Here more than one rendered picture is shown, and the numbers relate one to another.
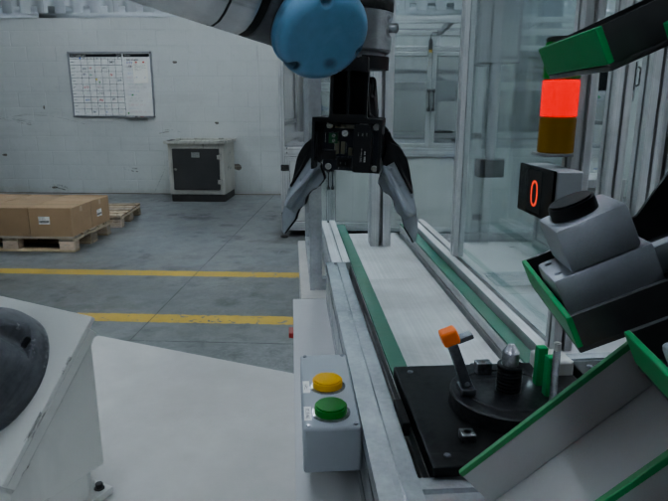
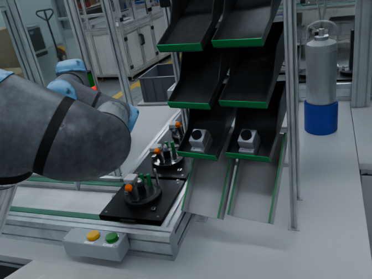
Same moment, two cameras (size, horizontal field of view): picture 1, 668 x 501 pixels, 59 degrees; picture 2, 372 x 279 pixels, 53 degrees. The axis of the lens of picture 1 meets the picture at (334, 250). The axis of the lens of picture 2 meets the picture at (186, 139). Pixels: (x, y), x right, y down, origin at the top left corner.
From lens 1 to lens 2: 0.81 m
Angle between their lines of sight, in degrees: 60
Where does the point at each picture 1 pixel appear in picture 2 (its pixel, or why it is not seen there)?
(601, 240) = (206, 138)
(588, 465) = (203, 186)
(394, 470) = (151, 231)
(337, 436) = (123, 241)
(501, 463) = (186, 201)
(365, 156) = not seen: hidden behind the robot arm
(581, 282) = (206, 148)
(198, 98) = not seen: outside the picture
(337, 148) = not seen: hidden behind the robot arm
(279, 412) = (60, 270)
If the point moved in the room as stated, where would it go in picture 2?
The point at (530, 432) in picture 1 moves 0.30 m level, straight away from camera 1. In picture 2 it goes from (188, 189) to (129, 166)
